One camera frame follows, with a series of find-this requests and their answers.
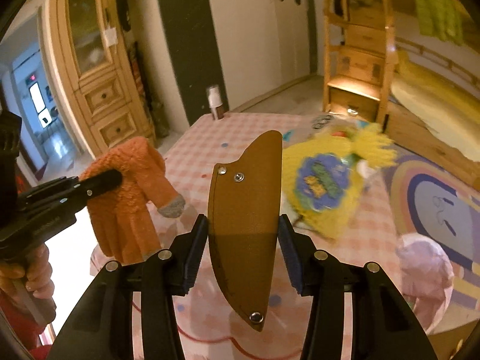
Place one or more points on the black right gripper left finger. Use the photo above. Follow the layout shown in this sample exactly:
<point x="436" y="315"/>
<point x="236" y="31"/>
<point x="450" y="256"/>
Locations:
<point x="187" y="252"/>

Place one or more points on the green hanging jacket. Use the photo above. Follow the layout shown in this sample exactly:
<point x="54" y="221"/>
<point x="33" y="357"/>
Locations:
<point x="440" y="19"/>

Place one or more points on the orange fuzzy glove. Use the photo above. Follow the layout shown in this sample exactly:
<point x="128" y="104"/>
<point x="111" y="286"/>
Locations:
<point x="120" y="218"/>

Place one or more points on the white bottle on floor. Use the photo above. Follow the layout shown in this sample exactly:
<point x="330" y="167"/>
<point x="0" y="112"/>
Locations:
<point x="215" y="102"/>

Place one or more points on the wooden bunk bed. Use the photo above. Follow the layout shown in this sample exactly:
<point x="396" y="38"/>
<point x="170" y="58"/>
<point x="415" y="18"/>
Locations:
<point x="435" y="107"/>

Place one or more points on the pink checkered table cloth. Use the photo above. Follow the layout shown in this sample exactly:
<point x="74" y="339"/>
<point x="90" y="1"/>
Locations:
<point x="356" y="312"/>

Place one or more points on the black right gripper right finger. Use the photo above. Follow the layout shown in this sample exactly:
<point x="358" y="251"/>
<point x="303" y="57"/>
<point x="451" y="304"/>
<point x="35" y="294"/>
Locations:
<point x="301" y="257"/>

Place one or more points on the wooden drawer staircase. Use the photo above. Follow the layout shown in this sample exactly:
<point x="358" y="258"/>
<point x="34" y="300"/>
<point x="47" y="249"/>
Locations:
<point x="359" y="58"/>

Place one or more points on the rainbow oval rug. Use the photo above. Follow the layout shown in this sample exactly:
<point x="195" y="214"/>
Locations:
<point x="427" y="200"/>

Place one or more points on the person left hand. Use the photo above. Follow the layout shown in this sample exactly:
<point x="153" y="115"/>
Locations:
<point x="37" y="271"/>

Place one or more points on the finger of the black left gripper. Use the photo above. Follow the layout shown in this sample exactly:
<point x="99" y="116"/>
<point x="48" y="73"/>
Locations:
<point x="97" y="185"/>

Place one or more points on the wooden cabinet with drawers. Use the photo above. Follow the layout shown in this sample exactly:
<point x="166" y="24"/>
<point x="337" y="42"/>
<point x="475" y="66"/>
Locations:
<point x="94" y="68"/>

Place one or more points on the orange knife sheath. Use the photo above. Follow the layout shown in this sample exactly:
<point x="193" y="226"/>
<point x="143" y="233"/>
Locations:
<point x="243" y="213"/>

